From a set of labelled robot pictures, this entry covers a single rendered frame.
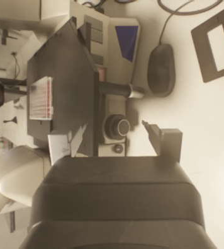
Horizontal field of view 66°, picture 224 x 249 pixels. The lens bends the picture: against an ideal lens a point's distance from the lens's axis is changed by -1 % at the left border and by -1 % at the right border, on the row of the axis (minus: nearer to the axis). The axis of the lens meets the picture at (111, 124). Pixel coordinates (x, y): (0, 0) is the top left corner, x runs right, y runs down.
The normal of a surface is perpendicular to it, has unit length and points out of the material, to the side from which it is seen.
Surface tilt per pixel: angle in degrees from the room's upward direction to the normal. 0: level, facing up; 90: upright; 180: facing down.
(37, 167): 86
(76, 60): 0
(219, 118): 0
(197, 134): 0
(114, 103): 90
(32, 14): 90
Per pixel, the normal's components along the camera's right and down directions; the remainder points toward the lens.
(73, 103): -0.78, 0.01
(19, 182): 0.45, 0.04
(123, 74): 0.47, 0.27
